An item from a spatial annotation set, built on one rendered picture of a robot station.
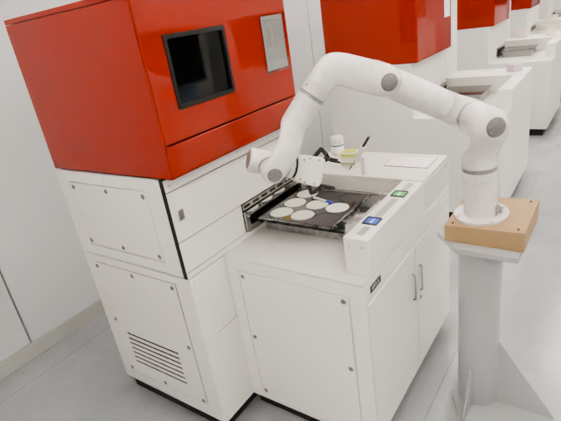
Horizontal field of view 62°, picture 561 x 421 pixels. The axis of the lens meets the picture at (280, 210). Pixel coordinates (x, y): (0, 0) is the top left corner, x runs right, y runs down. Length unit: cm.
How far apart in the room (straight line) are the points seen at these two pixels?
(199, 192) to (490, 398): 151
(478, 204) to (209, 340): 116
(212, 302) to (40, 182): 153
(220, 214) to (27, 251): 153
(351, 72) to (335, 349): 100
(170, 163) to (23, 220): 161
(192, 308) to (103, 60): 95
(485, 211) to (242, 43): 110
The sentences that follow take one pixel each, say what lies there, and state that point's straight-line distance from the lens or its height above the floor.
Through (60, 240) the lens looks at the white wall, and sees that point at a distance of 320.
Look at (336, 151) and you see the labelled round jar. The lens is 245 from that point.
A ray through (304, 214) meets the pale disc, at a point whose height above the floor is 90.
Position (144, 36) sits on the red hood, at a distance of 157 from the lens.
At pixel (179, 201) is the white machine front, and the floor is 112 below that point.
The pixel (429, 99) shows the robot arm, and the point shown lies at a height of 136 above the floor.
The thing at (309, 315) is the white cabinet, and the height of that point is 64.
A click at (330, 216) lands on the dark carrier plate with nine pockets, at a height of 90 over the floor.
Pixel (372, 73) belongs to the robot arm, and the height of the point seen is 148.
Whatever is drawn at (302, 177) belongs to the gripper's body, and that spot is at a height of 116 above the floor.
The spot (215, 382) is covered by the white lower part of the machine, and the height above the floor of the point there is 31.
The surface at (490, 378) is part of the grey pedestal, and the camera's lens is 225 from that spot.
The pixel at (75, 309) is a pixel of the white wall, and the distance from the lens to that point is 336.
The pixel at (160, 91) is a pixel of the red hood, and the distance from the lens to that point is 158.
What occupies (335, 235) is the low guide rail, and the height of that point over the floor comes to 84.
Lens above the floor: 169
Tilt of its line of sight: 23 degrees down
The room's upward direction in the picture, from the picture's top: 9 degrees counter-clockwise
